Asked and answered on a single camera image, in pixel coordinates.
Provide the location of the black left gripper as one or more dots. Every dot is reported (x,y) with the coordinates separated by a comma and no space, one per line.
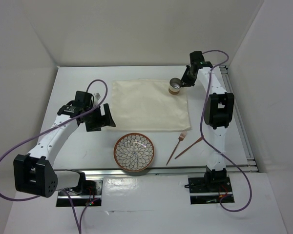
(107,118)

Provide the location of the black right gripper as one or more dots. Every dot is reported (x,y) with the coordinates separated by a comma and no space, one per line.
(184,78)

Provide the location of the metal cup with cork base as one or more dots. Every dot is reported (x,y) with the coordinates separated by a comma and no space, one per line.
(175,85)

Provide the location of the cream cloth placemat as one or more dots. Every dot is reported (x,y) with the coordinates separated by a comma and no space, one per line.
(146,105)

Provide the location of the patterned ceramic plate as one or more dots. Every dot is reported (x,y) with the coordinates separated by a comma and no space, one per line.
(134,152)

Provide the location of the copper fork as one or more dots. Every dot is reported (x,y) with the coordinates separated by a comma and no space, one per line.
(180,138)

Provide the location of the copper knife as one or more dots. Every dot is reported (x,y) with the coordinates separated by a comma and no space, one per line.
(189,147)

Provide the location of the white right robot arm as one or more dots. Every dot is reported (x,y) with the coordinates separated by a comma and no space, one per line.
(216,116)

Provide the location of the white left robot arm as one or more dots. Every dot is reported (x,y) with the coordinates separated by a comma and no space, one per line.
(34,173)

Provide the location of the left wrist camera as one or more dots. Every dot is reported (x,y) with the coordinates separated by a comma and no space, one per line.
(96,96)

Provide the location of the aluminium right side rail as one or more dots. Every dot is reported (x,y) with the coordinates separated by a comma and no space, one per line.
(251,166)

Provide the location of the aluminium rail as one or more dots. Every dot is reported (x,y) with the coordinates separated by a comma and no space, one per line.
(251,166)
(146,172)

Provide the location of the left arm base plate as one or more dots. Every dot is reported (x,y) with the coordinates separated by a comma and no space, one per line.
(90,193)

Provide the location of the aluminium front rail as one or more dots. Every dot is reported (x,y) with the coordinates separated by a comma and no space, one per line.
(146,172)

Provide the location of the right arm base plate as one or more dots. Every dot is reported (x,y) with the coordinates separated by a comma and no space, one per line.
(201,193)

